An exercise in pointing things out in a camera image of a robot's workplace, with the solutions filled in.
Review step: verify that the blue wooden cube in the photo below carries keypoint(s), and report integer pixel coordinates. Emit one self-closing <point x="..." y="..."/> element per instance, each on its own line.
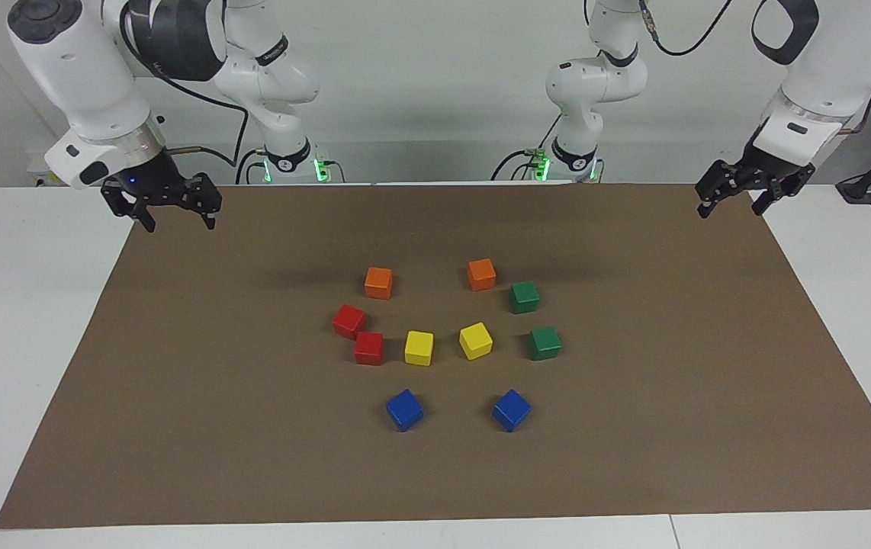
<point x="512" y="410"/>
<point x="404" y="409"/>

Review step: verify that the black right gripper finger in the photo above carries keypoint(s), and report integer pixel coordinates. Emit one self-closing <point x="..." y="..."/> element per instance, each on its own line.
<point x="146" y="221"/>
<point x="209" y="219"/>

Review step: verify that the orange wooden cube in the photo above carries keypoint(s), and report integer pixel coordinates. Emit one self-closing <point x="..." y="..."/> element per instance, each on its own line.
<point x="481" y="274"/>
<point x="378" y="283"/>

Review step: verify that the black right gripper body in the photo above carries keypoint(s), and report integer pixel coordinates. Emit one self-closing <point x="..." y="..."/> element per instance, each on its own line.
<point x="157" y="183"/>

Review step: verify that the yellow wooden cube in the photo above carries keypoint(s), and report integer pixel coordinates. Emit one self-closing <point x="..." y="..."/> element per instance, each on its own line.
<point x="476" y="341"/>
<point x="419" y="348"/>

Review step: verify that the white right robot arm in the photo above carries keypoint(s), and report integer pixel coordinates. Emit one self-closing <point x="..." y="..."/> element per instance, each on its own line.
<point x="85" y="76"/>

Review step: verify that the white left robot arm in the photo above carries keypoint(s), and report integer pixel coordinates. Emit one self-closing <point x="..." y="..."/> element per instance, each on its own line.
<point x="824" y="69"/>

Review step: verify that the red wooden cube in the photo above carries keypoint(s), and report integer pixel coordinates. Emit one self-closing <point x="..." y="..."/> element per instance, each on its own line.
<point x="368" y="348"/>
<point x="349" y="321"/>

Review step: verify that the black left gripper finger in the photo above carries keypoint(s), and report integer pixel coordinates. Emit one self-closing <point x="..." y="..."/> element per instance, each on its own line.
<point x="762" y="202"/>
<point x="705" y="207"/>

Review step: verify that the brown table mat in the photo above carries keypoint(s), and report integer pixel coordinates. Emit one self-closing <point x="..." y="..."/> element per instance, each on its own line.
<point x="252" y="427"/>

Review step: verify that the green wooden cube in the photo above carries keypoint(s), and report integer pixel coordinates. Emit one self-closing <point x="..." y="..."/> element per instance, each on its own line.
<point x="525" y="297"/>
<point x="544" y="343"/>

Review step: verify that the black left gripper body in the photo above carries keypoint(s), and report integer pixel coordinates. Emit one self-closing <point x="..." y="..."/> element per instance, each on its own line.
<point x="760" y="174"/>

